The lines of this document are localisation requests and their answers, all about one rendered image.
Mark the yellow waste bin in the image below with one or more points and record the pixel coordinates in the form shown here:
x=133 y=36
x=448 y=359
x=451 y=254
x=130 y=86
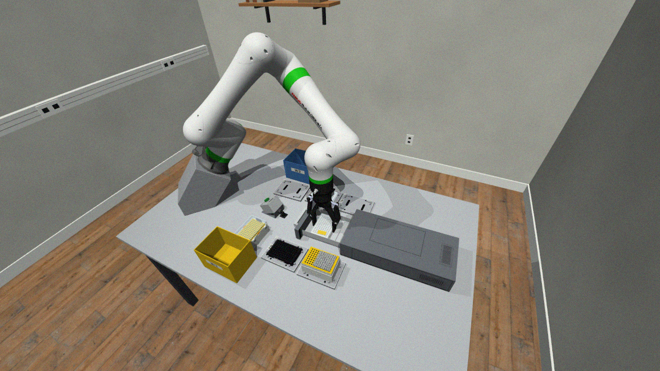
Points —
x=226 y=253

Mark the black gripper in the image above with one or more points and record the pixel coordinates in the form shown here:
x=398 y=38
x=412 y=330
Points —
x=324 y=201

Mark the blue bin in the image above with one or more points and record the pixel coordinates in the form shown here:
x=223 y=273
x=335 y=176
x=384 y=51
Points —
x=295 y=167

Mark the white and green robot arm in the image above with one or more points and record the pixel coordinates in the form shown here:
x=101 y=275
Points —
x=217 y=138

